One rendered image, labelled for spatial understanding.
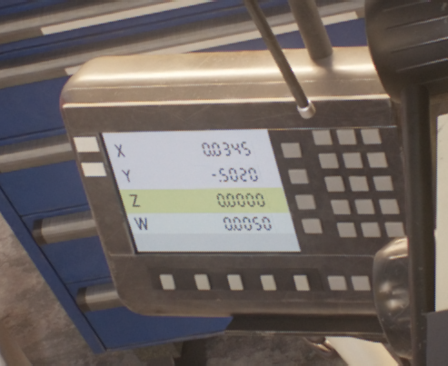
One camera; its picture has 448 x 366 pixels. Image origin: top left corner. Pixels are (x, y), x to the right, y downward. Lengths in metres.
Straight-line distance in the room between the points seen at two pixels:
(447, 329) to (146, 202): 1.16
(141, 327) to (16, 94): 0.46
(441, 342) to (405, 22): 0.29
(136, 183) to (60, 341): 1.72
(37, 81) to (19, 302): 0.85
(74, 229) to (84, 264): 0.10
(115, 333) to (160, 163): 1.42
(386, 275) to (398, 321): 0.03
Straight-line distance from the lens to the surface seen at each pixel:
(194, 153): 2.27
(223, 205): 2.29
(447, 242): 1.23
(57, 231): 3.52
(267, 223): 2.28
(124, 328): 3.69
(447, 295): 1.21
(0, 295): 4.14
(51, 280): 3.64
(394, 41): 1.42
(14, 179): 3.49
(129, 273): 2.37
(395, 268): 1.46
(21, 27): 3.26
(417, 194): 1.39
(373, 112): 2.18
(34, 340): 4.05
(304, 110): 1.61
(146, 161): 2.30
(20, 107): 3.39
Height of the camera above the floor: 2.74
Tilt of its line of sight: 42 degrees down
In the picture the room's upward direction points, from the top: 30 degrees counter-clockwise
